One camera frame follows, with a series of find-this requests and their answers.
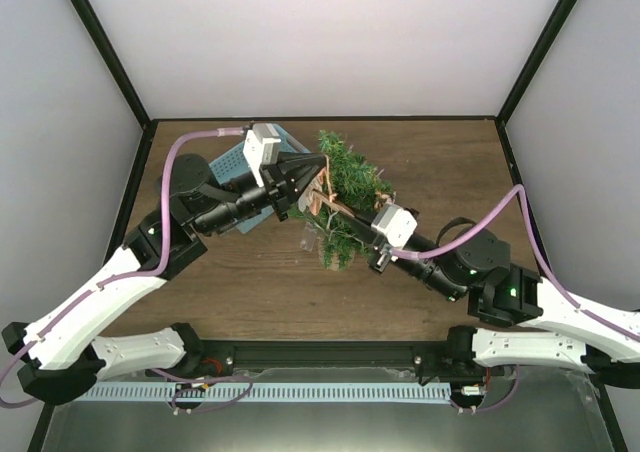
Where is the light blue cable duct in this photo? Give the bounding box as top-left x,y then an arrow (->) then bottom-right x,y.
78,382 -> 451,405

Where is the black frame post right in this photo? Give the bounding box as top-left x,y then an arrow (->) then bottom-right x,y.
496,0 -> 579,127

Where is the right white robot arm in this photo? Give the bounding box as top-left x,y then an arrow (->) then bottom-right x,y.
330,202 -> 639,389

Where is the black frame post left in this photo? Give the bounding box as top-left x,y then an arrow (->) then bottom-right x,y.
69,0 -> 151,130

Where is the small green christmas tree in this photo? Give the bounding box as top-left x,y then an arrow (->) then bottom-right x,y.
290,130 -> 395,271

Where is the gingerbread figure ornament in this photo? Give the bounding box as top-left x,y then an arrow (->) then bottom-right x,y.
297,168 -> 333,216

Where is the black aluminium front rail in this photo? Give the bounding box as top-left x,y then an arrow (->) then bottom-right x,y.
200,340 -> 485,376

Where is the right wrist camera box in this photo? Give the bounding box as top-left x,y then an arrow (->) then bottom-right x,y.
371,203 -> 417,249

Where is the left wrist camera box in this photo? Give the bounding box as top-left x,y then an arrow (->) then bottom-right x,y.
243,123 -> 281,187

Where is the clear battery box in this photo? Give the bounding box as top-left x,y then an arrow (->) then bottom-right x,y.
300,222 -> 317,252

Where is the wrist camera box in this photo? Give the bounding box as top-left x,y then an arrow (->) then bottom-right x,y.
243,123 -> 281,187
371,203 -> 417,249

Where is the blue plastic basket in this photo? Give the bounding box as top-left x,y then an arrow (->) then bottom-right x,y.
210,123 -> 310,234

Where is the brown heart ornament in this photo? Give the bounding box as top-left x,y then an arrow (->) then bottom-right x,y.
319,156 -> 345,211

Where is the black frame post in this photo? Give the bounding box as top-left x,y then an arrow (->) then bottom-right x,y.
496,0 -> 579,127
69,0 -> 151,130

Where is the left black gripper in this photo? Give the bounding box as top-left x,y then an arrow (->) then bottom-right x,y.
196,150 -> 327,234

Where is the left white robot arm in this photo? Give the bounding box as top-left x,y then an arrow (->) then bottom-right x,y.
2,152 -> 327,405

